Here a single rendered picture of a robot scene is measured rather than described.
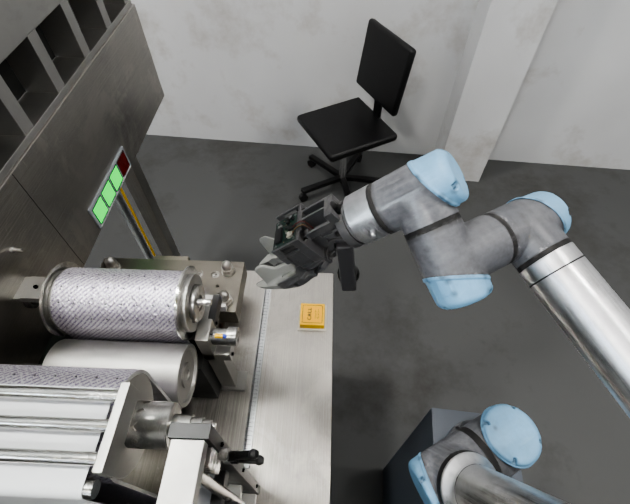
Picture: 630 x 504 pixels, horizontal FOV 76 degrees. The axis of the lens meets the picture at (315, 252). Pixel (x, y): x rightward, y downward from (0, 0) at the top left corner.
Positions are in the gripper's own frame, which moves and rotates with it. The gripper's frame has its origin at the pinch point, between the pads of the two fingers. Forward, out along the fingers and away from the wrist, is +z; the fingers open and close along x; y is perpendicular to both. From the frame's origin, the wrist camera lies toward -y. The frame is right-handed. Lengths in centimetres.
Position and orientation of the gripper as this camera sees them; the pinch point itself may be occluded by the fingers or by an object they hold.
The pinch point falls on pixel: (267, 274)
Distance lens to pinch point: 70.1
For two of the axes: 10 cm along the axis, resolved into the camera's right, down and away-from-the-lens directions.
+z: -7.7, 3.6, 5.3
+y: -6.4, -4.8, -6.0
